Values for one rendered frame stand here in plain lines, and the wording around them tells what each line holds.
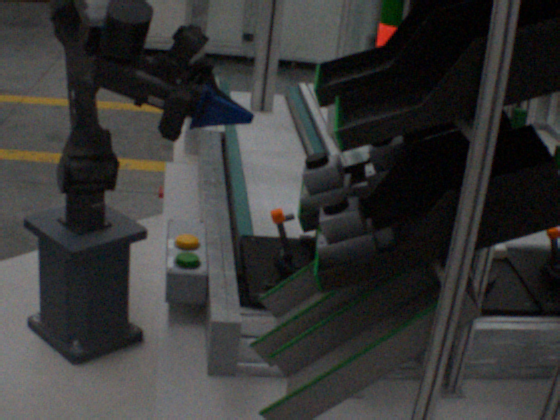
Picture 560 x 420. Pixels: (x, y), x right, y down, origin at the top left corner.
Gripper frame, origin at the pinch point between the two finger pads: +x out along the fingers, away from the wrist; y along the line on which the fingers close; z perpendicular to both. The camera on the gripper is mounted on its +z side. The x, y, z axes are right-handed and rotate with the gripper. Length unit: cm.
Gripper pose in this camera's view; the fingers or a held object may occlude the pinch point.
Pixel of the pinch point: (227, 109)
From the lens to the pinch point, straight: 108.5
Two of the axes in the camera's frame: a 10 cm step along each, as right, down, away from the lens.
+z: 3.5, -8.5, -3.9
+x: 9.3, 3.5, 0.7
